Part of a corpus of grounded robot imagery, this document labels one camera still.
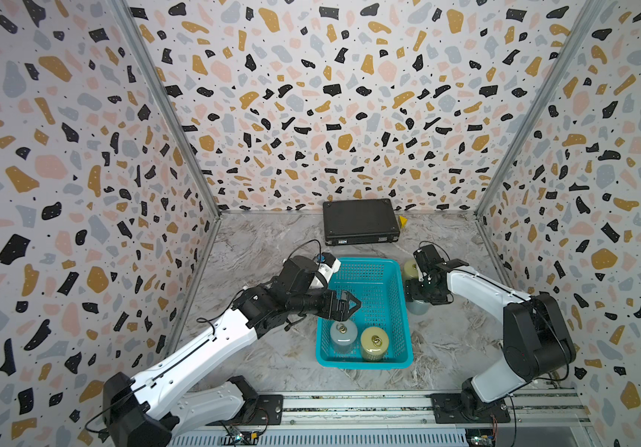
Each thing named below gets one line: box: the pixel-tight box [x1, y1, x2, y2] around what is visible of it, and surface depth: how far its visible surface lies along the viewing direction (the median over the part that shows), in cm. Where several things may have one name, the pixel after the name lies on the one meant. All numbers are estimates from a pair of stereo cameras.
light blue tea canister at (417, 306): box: [406, 299, 431, 316], surface depth 93 cm
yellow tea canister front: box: [360, 325, 390, 363], surface depth 79 cm
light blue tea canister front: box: [329, 319, 358, 355], surface depth 81 cm
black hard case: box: [322, 198, 401, 247], surface depth 119 cm
